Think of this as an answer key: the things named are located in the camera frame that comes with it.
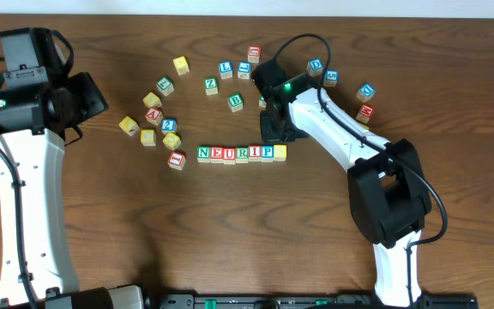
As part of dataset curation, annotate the yellow S block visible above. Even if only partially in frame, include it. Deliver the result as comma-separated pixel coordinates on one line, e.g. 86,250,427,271
274,144,287,161

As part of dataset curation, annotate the blue P block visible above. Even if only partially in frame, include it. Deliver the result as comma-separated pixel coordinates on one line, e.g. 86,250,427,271
261,145,274,162

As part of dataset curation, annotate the red i block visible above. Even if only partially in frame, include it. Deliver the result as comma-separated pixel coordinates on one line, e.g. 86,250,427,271
167,151,186,170
248,145,262,162

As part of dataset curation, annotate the green R block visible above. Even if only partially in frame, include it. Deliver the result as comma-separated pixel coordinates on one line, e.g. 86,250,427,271
235,147,249,164

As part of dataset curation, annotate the red u block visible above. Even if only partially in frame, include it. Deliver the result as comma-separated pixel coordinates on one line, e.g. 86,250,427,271
223,148,237,165
247,45,261,64

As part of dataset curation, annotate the red E block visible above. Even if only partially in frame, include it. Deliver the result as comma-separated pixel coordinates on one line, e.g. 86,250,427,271
209,146,224,164

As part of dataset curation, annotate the green N block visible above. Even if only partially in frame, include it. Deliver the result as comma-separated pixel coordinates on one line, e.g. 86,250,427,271
196,146,211,163

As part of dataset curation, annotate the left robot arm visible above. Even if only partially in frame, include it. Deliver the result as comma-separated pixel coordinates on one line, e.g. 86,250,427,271
0,27,149,309

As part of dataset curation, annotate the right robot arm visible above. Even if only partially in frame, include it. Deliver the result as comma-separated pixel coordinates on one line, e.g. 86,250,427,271
251,59,431,307

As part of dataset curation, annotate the green 4 block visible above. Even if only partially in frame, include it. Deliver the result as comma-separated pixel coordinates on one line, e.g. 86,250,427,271
258,97,267,108

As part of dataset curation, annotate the green B block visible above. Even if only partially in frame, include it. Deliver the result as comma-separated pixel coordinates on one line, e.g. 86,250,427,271
227,93,244,112

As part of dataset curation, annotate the yellow block far left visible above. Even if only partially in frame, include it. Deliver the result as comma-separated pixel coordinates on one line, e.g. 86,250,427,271
119,116,139,136

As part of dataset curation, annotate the blue l block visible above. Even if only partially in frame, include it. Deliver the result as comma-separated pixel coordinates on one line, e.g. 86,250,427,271
218,61,233,80
238,62,252,80

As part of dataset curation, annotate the blue D block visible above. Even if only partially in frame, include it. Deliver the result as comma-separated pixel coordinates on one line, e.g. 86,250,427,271
307,58,324,77

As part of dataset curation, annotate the red A block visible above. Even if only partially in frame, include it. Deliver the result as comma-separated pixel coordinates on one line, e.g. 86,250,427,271
145,107,164,126

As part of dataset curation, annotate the yellow block lower left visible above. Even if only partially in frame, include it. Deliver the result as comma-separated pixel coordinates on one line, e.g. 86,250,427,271
141,130,156,147

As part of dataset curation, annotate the green Z block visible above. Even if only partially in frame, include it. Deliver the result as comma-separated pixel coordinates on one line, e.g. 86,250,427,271
204,77,219,95

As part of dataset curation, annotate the blue 5 block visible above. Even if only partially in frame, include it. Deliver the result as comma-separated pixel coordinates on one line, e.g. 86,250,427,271
323,70,339,88

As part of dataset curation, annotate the red U block top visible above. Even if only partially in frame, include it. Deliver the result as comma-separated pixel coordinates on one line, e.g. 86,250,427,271
247,45,261,64

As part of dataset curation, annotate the green L block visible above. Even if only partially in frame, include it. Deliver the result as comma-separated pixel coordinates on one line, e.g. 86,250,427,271
156,76,174,96

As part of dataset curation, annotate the blue 2 block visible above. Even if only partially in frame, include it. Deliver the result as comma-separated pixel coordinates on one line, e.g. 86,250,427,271
160,118,178,135

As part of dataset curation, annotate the red M block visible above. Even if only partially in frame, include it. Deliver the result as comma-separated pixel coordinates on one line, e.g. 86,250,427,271
356,104,375,124

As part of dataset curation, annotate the blue Q block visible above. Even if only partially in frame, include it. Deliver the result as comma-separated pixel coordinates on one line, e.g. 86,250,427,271
356,83,376,102

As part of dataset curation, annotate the yellow O block left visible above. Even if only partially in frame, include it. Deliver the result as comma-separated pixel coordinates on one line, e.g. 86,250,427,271
163,132,182,151

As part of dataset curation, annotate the plain yellow block top left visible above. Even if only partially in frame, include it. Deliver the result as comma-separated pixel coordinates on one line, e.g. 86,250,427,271
173,56,190,76

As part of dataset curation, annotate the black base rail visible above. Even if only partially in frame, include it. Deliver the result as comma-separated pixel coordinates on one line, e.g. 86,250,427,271
143,293,479,309

